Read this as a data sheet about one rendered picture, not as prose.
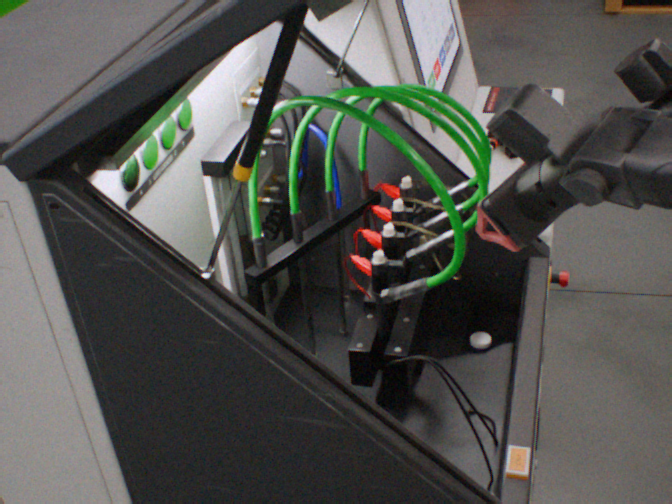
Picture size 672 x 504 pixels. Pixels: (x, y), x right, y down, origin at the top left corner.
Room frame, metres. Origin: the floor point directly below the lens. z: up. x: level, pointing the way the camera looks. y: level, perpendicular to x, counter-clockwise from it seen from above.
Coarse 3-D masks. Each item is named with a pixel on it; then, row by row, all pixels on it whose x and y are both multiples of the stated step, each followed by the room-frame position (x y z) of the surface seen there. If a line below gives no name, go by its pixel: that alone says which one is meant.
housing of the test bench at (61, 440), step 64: (64, 0) 1.37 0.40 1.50; (128, 0) 1.34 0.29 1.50; (0, 64) 1.10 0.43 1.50; (64, 64) 1.07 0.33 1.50; (0, 128) 0.88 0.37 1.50; (0, 192) 0.86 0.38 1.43; (0, 256) 0.87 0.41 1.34; (0, 320) 0.88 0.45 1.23; (64, 320) 0.85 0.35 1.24; (0, 384) 0.90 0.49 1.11; (64, 384) 0.86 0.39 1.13; (0, 448) 0.91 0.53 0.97; (64, 448) 0.87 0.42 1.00
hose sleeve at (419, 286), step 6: (414, 282) 0.95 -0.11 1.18; (420, 282) 0.94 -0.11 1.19; (426, 282) 0.93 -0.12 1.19; (396, 288) 0.97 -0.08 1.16; (402, 288) 0.96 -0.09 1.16; (408, 288) 0.95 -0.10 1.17; (414, 288) 0.94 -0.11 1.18; (420, 288) 0.93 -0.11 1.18; (426, 288) 0.93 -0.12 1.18; (432, 288) 0.93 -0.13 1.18; (390, 294) 0.97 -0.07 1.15; (396, 294) 0.96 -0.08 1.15; (402, 294) 0.95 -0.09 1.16; (408, 294) 0.95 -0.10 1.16; (414, 294) 0.95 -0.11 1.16
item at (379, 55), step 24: (360, 0) 1.45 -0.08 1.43; (384, 0) 1.51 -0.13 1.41; (456, 0) 2.08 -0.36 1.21; (312, 24) 1.48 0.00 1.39; (336, 24) 1.46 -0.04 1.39; (360, 24) 1.45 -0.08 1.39; (384, 24) 1.47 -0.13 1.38; (336, 48) 1.46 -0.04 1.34; (360, 48) 1.45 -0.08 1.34; (384, 48) 1.44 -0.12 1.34; (408, 48) 1.56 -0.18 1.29; (360, 72) 1.45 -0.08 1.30; (384, 72) 1.44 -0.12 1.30; (408, 72) 1.51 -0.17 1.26; (456, 72) 1.88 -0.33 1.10; (456, 96) 1.81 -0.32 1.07; (408, 120) 1.43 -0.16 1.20; (432, 144) 1.52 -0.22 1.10; (456, 144) 1.72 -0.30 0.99
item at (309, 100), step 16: (304, 96) 1.06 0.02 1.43; (320, 96) 1.04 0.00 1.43; (272, 112) 1.09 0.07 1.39; (352, 112) 1.00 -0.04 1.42; (384, 128) 0.97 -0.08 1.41; (400, 144) 0.95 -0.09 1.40; (256, 160) 1.13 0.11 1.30; (416, 160) 0.94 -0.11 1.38; (256, 176) 1.13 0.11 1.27; (432, 176) 0.93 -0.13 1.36; (256, 192) 1.14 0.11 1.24; (256, 208) 1.14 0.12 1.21; (448, 208) 0.91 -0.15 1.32; (256, 224) 1.14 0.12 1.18; (256, 240) 1.14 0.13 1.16; (464, 240) 0.90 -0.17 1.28; (448, 272) 0.91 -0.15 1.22
